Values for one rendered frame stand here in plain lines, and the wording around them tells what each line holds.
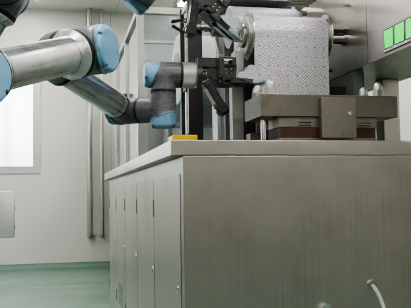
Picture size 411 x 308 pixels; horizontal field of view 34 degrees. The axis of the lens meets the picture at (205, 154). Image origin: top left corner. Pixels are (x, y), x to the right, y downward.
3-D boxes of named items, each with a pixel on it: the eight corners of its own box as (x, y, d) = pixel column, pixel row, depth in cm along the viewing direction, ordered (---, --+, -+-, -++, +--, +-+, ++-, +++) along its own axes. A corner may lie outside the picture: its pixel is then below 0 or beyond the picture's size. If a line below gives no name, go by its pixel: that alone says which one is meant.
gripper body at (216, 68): (238, 57, 199) (198, 55, 196) (239, 86, 198) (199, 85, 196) (232, 62, 206) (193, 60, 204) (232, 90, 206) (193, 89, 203)
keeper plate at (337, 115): (319, 138, 185) (318, 98, 186) (353, 138, 188) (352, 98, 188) (322, 137, 183) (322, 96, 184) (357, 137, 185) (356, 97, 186)
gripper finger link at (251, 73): (268, 63, 201) (238, 63, 199) (268, 84, 201) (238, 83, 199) (265, 66, 204) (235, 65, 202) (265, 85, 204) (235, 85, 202)
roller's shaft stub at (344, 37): (322, 46, 218) (322, 33, 218) (342, 47, 219) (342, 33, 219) (327, 43, 213) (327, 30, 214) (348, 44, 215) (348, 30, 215)
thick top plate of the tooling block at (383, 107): (244, 122, 198) (244, 101, 198) (372, 123, 206) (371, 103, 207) (260, 115, 182) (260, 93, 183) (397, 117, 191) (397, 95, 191)
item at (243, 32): (241, 18, 209) (245, 35, 205) (247, 18, 209) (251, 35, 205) (236, 36, 215) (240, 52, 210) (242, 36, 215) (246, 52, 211)
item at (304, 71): (255, 107, 203) (254, 46, 204) (329, 108, 208) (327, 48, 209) (255, 107, 203) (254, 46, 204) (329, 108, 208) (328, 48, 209)
